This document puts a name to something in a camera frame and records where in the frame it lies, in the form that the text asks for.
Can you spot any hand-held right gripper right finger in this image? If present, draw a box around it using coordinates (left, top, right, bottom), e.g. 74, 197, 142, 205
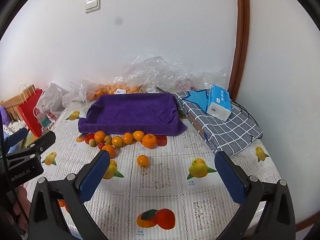
214, 151, 297, 240

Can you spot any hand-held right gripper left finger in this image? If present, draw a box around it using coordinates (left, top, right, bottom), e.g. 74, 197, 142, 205
29, 150, 111, 240

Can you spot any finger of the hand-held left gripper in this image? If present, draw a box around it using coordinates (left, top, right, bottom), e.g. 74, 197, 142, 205
4, 127, 28, 153
24, 131, 57, 159

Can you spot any large orange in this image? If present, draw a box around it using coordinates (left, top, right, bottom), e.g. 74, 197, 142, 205
142, 134, 157, 149

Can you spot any purple towel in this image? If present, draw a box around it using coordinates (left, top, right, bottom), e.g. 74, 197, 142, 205
78, 93, 187, 136

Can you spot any person's left hand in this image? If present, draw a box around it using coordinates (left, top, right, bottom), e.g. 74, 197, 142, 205
14, 186, 32, 232

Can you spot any small printed carton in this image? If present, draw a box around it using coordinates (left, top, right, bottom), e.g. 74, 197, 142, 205
41, 112, 57, 130

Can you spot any red paper bag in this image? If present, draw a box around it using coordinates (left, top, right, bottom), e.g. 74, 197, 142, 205
17, 89, 47, 138

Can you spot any white plastic bag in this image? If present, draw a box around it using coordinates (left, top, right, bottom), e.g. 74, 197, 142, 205
36, 82, 69, 120

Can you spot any brown paper bag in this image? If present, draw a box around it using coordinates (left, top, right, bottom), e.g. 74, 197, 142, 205
19, 83, 37, 103

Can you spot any grey checkered cloth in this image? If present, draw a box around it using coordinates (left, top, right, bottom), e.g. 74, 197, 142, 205
174, 90, 263, 155

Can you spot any thin wooden stick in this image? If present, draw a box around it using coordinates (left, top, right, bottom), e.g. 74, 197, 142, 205
186, 114, 209, 140

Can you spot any fruit print tablecloth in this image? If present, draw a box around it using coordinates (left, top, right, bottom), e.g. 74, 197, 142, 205
24, 105, 282, 240

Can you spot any blue tissue pack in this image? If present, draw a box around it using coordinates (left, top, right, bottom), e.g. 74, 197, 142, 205
206, 84, 233, 121

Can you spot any plastic bag of oranges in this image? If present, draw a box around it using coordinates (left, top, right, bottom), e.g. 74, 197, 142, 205
86, 84, 140, 103

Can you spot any blue star-shaped paper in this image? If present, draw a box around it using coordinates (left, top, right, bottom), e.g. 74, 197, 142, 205
185, 89, 213, 113

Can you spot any crumpled clear plastic bag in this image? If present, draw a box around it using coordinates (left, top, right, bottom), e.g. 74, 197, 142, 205
112, 56, 229, 93

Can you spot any black cable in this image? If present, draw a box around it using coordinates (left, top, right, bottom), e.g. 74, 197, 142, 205
229, 100, 264, 140

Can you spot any brown wooden door frame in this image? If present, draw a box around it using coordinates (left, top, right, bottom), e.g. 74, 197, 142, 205
227, 0, 250, 98

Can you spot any white light switch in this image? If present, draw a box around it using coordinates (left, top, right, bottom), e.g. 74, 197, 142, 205
84, 0, 101, 14

